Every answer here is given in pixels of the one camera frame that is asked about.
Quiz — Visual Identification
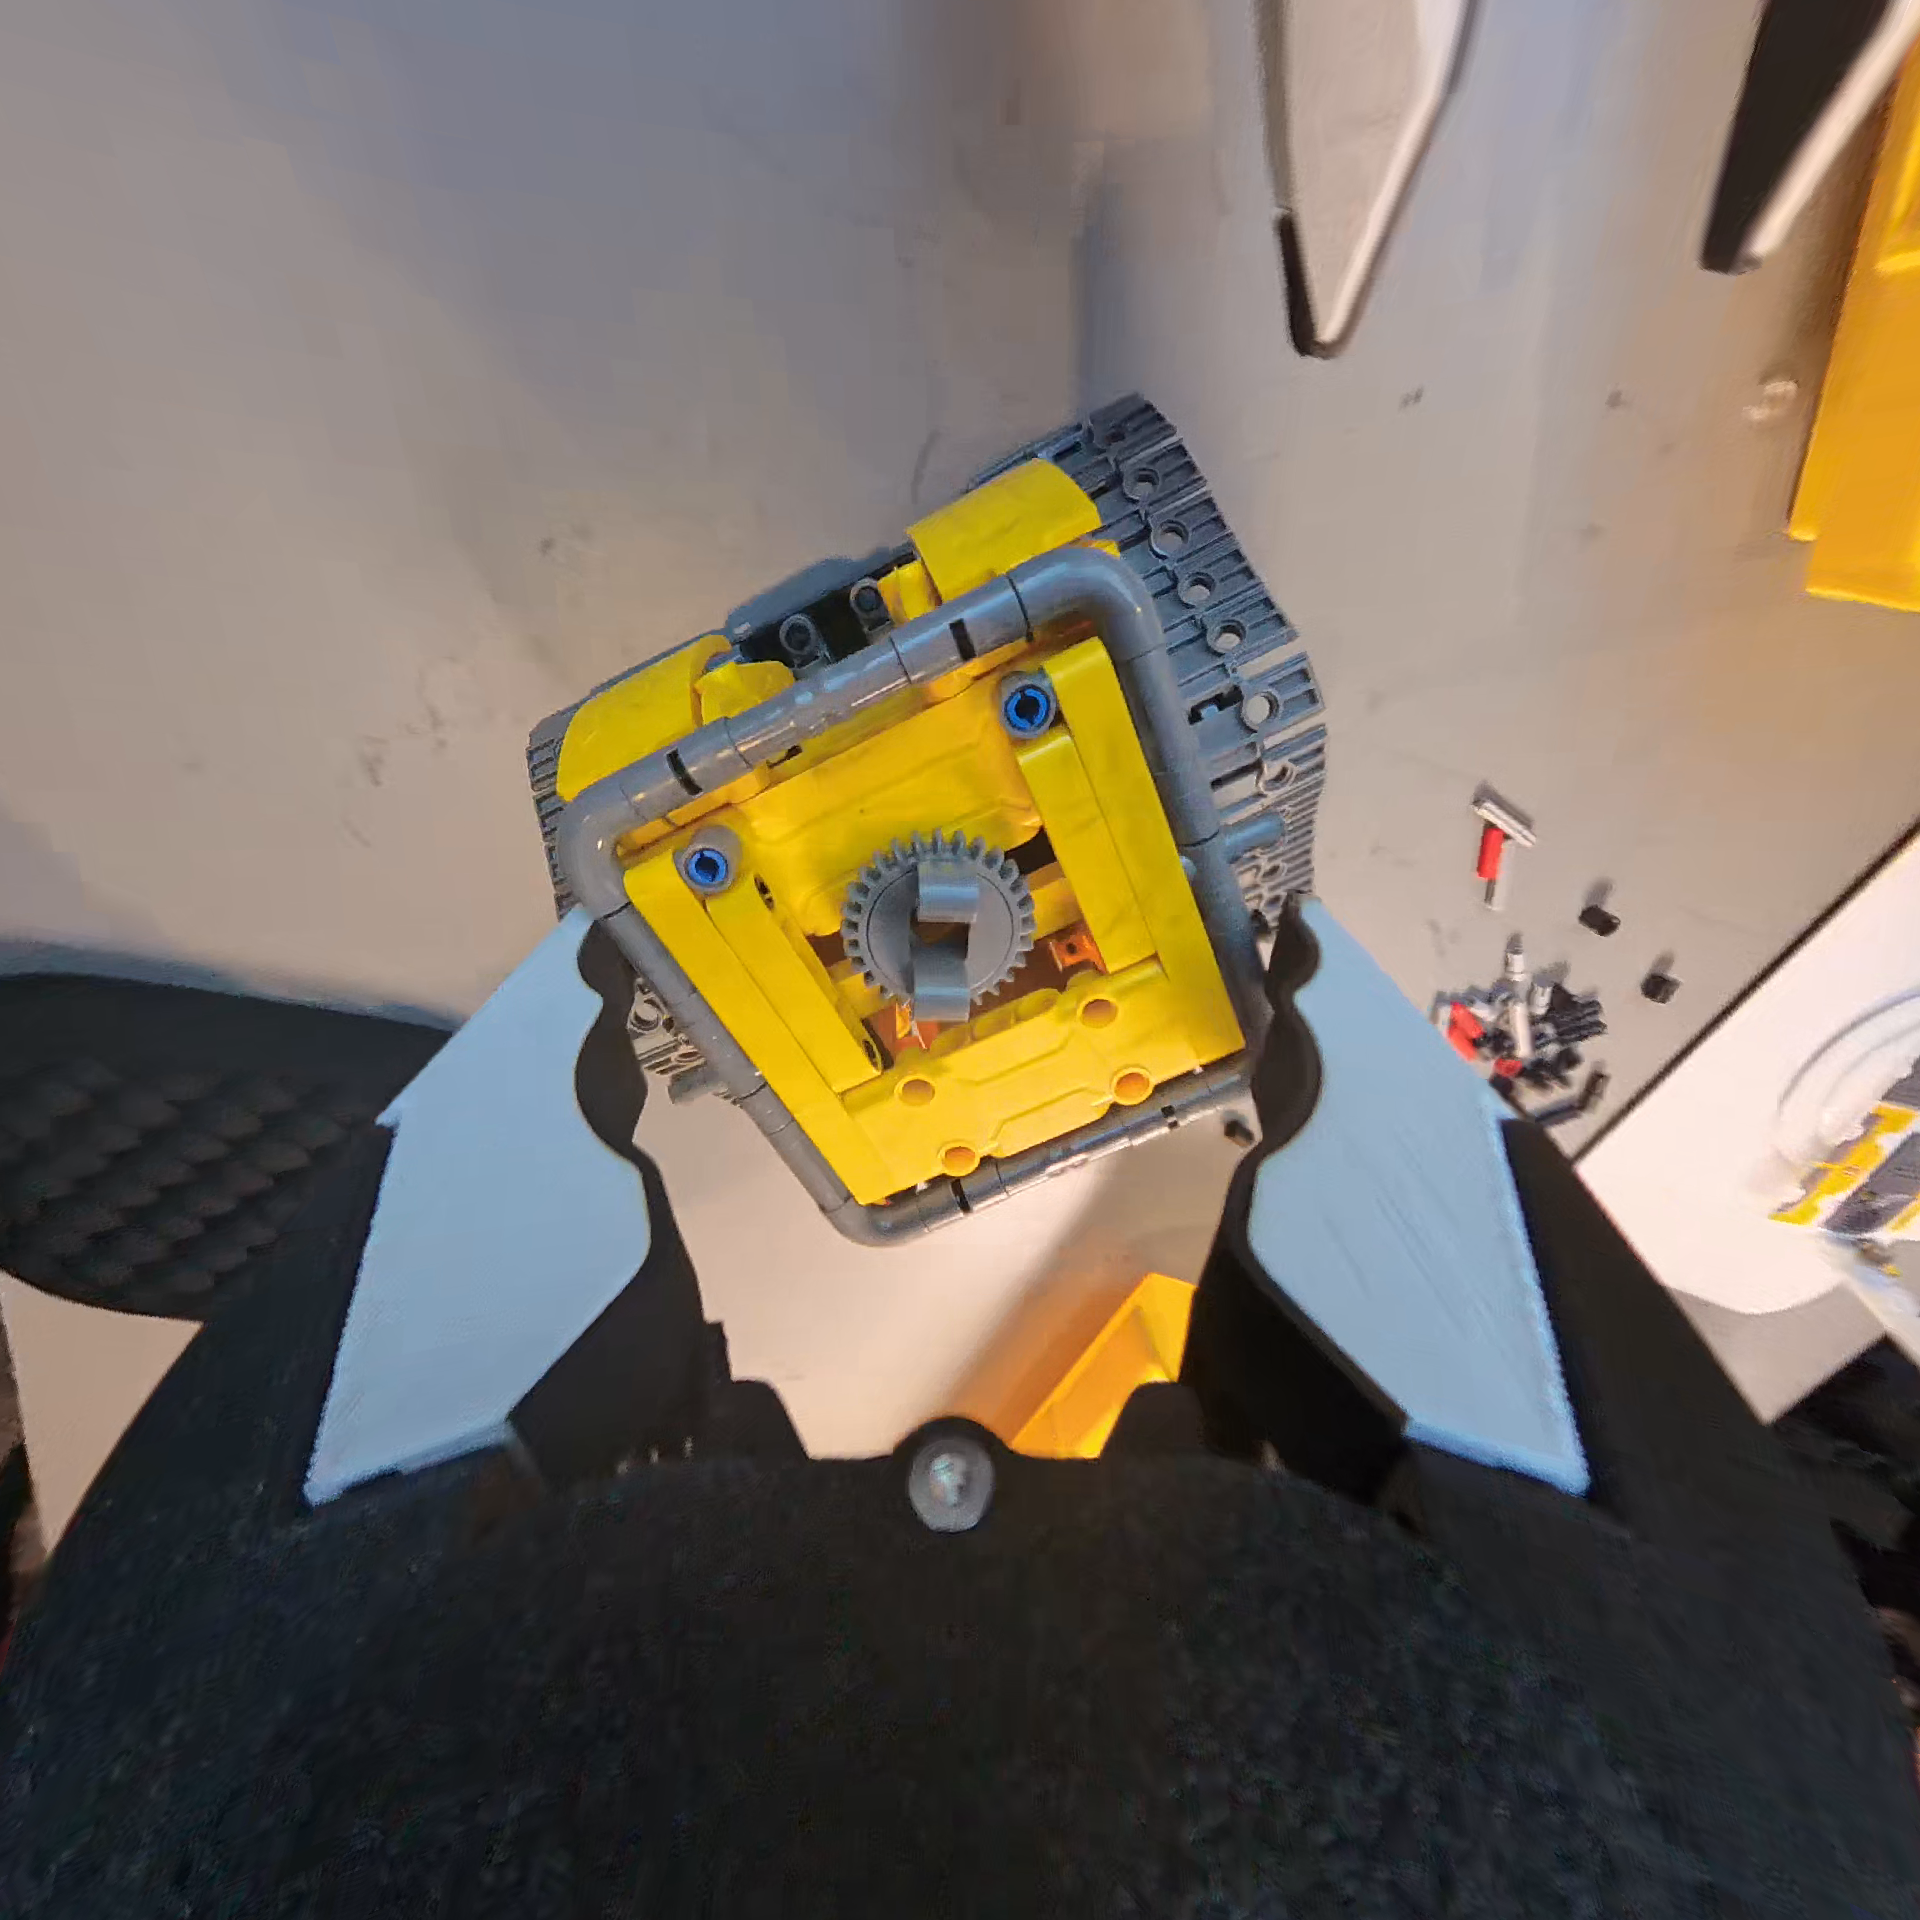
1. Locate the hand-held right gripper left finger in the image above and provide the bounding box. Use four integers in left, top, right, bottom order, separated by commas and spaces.
300, 904, 815, 1506

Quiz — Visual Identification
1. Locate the pile of small building pieces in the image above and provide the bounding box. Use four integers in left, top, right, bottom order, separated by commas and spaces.
1433, 779, 1683, 1130

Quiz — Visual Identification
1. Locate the grey desk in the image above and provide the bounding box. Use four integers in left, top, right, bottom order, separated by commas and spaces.
0, 0, 1920, 1502

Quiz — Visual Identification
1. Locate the grey toy track belt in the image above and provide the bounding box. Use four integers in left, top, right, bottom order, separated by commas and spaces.
525, 711, 713, 1107
974, 393, 1331, 939

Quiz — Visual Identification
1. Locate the black quilted pad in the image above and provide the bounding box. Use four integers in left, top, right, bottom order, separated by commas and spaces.
0, 972, 451, 1325

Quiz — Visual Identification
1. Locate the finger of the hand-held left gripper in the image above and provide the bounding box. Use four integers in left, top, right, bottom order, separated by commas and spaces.
1256, 0, 1483, 364
1699, 0, 1920, 278

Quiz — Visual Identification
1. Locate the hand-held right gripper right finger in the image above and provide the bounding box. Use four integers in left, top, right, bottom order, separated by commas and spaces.
1185, 898, 1591, 1496

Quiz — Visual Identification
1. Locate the white monitor stand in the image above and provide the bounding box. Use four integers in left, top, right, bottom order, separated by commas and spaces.
1566, 819, 1920, 1427

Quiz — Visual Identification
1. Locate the yellow plastic storage bin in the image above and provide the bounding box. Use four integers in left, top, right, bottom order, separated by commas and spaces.
1786, 82, 1920, 613
1008, 1272, 1201, 1461

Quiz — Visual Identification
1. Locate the yellow building-block toy vehicle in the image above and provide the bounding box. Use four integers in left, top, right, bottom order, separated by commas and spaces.
546, 457, 1255, 1247

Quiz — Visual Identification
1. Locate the yellow black sticker sheet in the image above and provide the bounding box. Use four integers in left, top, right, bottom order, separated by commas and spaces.
1769, 1049, 1920, 1247

